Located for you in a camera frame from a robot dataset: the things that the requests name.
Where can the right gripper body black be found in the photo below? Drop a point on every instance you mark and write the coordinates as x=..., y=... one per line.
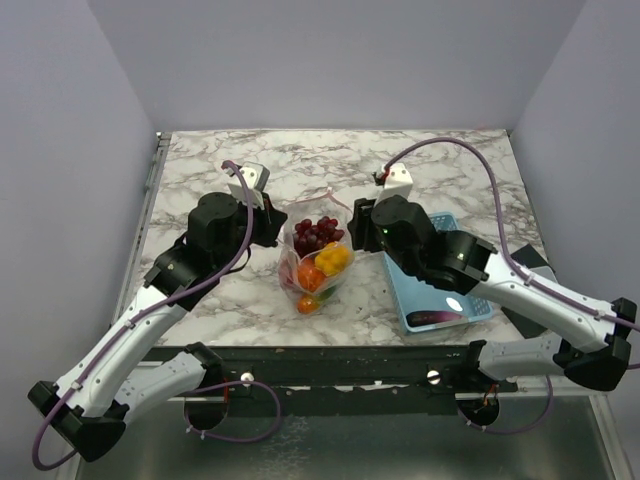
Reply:
x=366, y=235

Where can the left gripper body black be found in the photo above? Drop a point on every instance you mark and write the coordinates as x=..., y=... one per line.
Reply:
x=262, y=230

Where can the yellow bell pepper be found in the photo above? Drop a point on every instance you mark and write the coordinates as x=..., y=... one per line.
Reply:
x=333, y=259

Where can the clear zip top bag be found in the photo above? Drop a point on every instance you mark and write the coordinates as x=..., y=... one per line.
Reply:
x=315, y=207

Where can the red tomato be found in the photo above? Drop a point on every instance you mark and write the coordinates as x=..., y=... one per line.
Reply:
x=286, y=276

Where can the dark red grapes bunch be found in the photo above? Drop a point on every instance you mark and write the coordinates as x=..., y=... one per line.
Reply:
x=311, y=236

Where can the small orange fruit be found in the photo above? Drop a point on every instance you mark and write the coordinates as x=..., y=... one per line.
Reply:
x=309, y=277

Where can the green orange mango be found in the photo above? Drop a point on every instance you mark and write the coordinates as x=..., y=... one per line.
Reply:
x=308, y=304

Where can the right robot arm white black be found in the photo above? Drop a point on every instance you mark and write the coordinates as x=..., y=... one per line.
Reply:
x=588, y=337

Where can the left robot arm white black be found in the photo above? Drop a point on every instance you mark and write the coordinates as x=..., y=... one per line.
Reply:
x=91, y=406

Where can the light blue plastic basket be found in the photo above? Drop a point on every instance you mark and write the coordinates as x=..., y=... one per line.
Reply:
x=410, y=295

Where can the long purple eggplant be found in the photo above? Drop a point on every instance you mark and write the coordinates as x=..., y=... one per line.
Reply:
x=429, y=318

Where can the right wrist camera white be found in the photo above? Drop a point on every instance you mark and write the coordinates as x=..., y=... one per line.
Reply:
x=393, y=181

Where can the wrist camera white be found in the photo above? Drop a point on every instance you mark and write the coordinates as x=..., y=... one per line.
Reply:
x=248, y=180
x=393, y=181

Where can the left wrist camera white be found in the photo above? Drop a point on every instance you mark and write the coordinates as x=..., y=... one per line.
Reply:
x=248, y=180

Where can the black mounting rail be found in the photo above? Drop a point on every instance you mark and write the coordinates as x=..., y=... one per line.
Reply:
x=343, y=381

